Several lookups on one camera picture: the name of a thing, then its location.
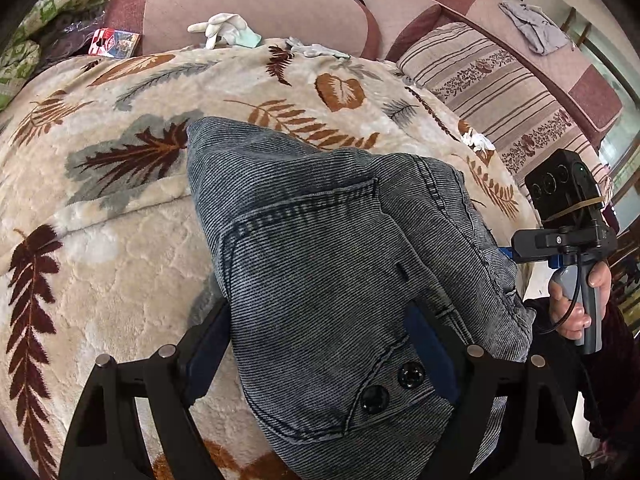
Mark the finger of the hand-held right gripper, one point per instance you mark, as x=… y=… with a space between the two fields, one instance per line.
x=506 y=253

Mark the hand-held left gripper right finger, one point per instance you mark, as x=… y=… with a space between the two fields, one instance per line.
x=430 y=350

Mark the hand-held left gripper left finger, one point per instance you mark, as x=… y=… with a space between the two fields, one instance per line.
x=207 y=355

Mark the person's right forearm dark sleeve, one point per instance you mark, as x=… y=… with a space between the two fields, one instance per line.
x=610 y=385

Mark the person's right hand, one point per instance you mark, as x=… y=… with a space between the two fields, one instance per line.
x=570 y=317

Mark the white crumpled tissue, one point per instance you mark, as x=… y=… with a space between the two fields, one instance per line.
x=477 y=141

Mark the beige leaf-print blanket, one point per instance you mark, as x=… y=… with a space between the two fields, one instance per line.
x=125 y=260

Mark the striped floral cushion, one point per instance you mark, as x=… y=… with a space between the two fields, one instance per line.
x=500 y=90

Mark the grey crumpled cloth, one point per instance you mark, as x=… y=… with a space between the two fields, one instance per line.
x=537 y=25

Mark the grey-white glove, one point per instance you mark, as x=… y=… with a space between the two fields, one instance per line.
x=312 y=50

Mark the pale green cloth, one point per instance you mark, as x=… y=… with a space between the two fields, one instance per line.
x=248 y=38

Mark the red and blue packet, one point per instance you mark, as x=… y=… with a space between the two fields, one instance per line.
x=114 y=42

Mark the white glove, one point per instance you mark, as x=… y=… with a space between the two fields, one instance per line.
x=220 y=25

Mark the dark clear plastic bag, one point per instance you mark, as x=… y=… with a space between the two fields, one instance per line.
x=65 y=40

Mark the pink sofa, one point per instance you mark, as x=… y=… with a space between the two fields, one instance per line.
x=250 y=5

